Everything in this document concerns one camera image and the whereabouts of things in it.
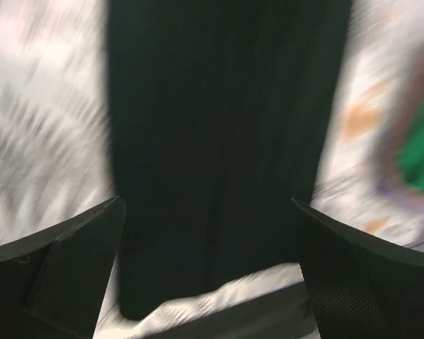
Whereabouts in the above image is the lilac folded t shirt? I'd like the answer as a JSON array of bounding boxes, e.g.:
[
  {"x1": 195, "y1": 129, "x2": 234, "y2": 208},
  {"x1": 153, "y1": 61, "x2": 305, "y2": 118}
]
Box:
[{"x1": 377, "y1": 178, "x2": 424, "y2": 216}]

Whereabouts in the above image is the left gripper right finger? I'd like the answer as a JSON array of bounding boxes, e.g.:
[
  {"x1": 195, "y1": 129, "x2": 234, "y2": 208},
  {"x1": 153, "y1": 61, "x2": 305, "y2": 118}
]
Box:
[{"x1": 293, "y1": 200, "x2": 424, "y2": 339}]

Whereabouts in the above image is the floral table mat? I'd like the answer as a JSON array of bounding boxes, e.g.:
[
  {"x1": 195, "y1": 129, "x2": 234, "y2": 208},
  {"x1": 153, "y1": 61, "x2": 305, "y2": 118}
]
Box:
[{"x1": 0, "y1": 1, "x2": 424, "y2": 338}]

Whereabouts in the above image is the black t shirt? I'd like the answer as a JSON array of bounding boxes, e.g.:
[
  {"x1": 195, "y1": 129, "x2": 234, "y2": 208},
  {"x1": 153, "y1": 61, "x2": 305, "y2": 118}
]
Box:
[{"x1": 107, "y1": 0, "x2": 352, "y2": 320}]

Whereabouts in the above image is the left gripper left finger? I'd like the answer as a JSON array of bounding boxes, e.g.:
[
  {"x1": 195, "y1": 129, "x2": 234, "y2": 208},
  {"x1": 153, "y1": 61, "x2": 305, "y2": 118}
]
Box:
[{"x1": 0, "y1": 197, "x2": 126, "y2": 339}]

